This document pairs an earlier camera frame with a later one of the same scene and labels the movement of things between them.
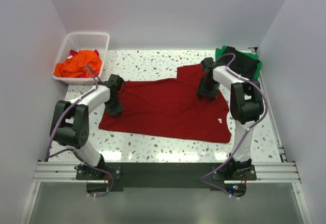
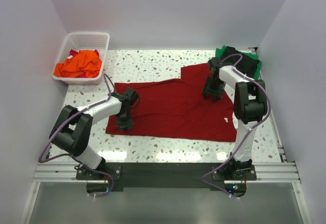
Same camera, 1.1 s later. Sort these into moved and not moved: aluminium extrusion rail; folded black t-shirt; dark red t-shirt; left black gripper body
Moved: left black gripper body
Not moved: dark red t-shirt; aluminium extrusion rail; folded black t-shirt
